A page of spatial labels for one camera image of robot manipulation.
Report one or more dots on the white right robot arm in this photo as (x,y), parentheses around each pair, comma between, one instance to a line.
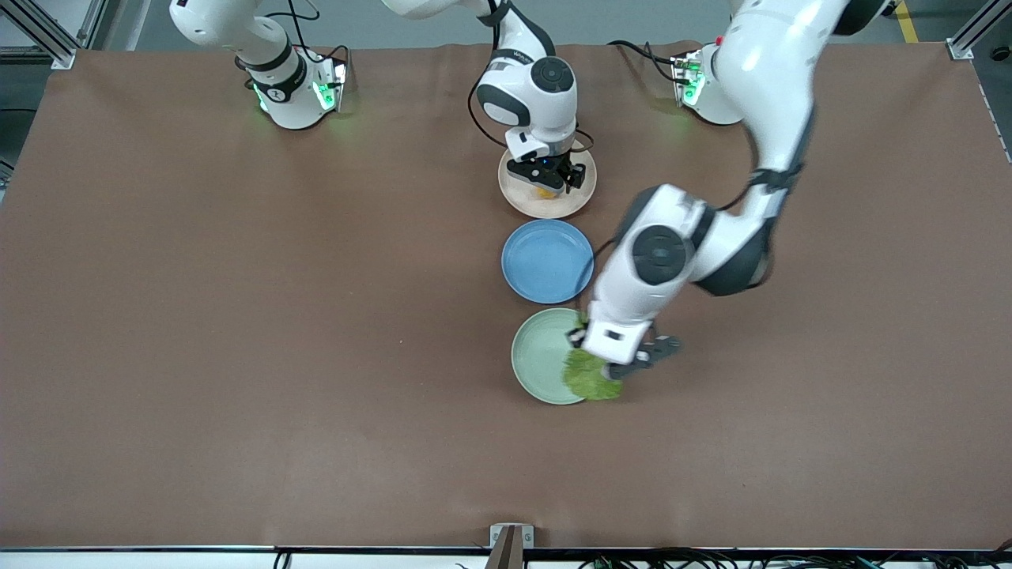
(545,107)

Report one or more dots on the brown camera pole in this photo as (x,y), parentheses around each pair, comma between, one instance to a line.
(506,553)

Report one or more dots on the yellow lemon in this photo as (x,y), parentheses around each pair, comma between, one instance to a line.
(544,192)

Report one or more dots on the brown table cover sheet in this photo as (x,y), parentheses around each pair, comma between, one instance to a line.
(237,356)

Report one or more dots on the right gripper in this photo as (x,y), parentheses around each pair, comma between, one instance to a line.
(571,172)

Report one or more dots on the aluminium frame profile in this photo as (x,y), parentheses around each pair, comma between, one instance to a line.
(968,39)
(47,35)

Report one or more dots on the pale green round plate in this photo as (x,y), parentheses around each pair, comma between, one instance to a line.
(538,356)

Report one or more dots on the grey metal bracket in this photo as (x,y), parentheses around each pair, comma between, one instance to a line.
(526,535)

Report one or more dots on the green lettuce leaf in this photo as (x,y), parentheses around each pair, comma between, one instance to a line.
(589,383)

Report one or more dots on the beige round plate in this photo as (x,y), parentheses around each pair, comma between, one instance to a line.
(565,207)

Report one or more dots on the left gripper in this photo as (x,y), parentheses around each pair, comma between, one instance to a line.
(575,337)

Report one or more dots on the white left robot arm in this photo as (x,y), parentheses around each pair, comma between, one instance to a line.
(759,79)

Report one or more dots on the blue round plate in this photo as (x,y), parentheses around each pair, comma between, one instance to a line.
(545,261)

